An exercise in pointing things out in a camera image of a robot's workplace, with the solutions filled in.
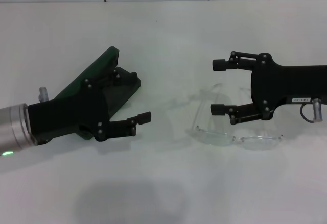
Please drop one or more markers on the green glasses case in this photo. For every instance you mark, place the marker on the green glasses case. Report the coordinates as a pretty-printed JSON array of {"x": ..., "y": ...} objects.
[{"x": 102, "y": 60}]

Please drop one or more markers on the clear white glasses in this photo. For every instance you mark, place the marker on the clear white glasses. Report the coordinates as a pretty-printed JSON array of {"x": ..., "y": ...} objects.
[{"x": 214, "y": 138}]

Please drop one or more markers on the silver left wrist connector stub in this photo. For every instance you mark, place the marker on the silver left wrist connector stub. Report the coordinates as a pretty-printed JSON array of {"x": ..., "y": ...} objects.
[{"x": 43, "y": 92}]

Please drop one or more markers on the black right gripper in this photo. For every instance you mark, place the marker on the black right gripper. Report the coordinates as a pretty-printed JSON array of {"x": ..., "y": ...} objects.
[{"x": 281, "y": 83}]

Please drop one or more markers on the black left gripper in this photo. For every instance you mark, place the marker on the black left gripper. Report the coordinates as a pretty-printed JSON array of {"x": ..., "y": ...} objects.
[{"x": 66, "y": 114}]

